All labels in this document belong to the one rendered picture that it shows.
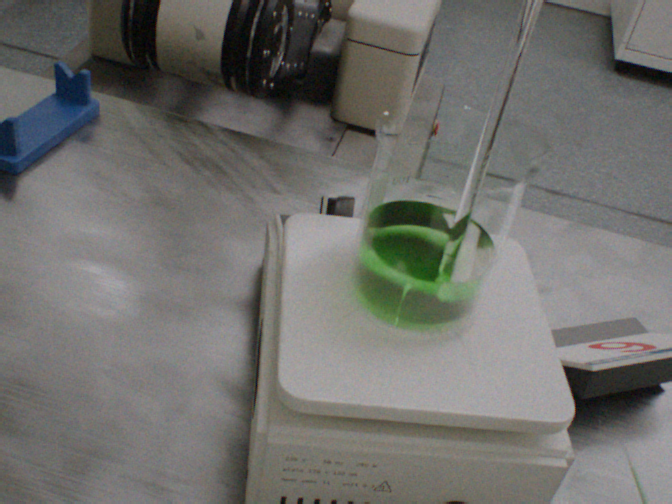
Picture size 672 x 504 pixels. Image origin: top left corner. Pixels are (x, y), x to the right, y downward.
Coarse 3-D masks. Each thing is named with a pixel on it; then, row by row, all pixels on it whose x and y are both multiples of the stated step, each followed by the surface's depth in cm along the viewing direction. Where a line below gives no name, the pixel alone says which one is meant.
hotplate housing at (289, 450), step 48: (288, 432) 32; (336, 432) 32; (384, 432) 32; (432, 432) 32; (480, 432) 33; (288, 480) 33; (336, 480) 33; (384, 480) 33; (432, 480) 33; (480, 480) 33; (528, 480) 33
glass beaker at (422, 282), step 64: (384, 128) 32; (448, 128) 34; (512, 128) 33; (384, 192) 30; (448, 192) 29; (512, 192) 29; (384, 256) 32; (448, 256) 31; (384, 320) 33; (448, 320) 33
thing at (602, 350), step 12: (648, 336) 48; (660, 336) 48; (576, 348) 46; (588, 348) 46; (600, 348) 46; (612, 348) 45; (624, 348) 45; (636, 348) 45; (648, 348) 44; (660, 348) 44; (576, 360) 43; (588, 360) 42
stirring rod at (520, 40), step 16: (528, 0) 26; (528, 16) 27; (528, 32) 27; (512, 48) 28; (512, 64) 28; (512, 80) 28; (496, 96) 29; (496, 112) 29; (496, 128) 29; (480, 144) 30; (480, 160) 30; (480, 176) 31
